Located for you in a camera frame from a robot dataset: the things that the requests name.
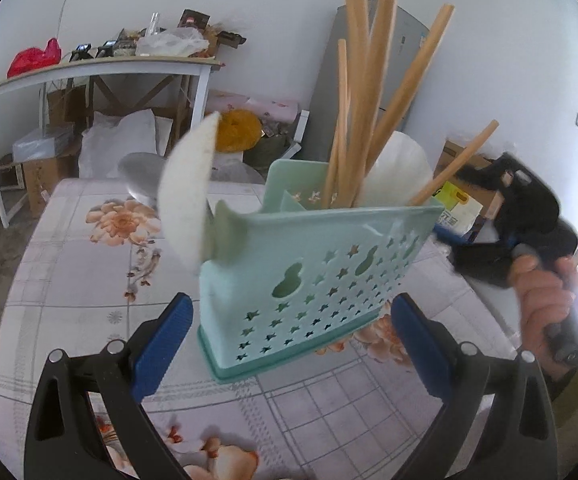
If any cardboard box at right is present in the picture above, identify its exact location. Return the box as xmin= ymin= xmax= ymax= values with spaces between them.
xmin=433 ymin=136 xmax=503 ymax=221

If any floral tablecloth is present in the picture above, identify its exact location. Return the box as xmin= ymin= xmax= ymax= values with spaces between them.
xmin=0 ymin=180 xmax=513 ymax=479

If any white desk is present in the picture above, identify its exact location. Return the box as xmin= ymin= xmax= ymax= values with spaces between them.
xmin=0 ymin=55 xmax=224 ymax=229

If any clear plastic bag on floor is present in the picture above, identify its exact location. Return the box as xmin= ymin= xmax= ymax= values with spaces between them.
xmin=211 ymin=152 xmax=265 ymax=184

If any grey flat box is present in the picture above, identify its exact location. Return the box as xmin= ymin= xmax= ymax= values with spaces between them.
xmin=12 ymin=125 xmax=74 ymax=164

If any handheld device on desk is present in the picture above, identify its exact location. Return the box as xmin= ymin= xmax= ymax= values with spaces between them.
xmin=70 ymin=44 xmax=92 ymax=62
xmin=96 ymin=40 xmax=116 ymax=58

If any person right hand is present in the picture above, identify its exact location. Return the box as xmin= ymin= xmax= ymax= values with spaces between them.
xmin=508 ymin=255 xmax=578 ymax=380

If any white sack under desk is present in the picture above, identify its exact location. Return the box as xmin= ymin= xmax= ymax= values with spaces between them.
xmin=78 ymin=110 xmax=174 ymax=179

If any pink rolled cloth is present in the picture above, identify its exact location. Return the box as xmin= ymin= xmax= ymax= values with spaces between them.
xmin=205 ymin=90 xmax=301 ymax=124

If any yellow white rice bag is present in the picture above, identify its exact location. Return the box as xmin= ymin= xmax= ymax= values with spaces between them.
xmin=433 ymin=181 xmax=483 ymax=236

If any large steel spoon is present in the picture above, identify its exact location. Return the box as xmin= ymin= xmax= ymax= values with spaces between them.
xmin=118 ymin=152 xmax=166 ymax=208

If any cardboard box under desk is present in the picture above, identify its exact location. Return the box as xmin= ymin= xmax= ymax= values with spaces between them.
xmin=22 ymin=154 xmax=78 ymax=218

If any red plastic bag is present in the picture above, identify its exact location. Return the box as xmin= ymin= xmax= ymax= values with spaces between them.
xmin=7 ymin=38 xmax=62 ymax=78

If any white plastic bag on desk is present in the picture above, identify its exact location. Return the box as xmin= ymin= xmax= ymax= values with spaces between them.
xmin=135 ymin=27 xmax=210 ymax=58

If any silver refrigerator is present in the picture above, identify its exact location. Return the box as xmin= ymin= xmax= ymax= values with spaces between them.
xmin=298 ymin=6 xmax=429 ymax=162

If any mint green utensil holder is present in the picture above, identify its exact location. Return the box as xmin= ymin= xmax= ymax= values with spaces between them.
xmin=198 ymin=159 xmax=443 ymax=382

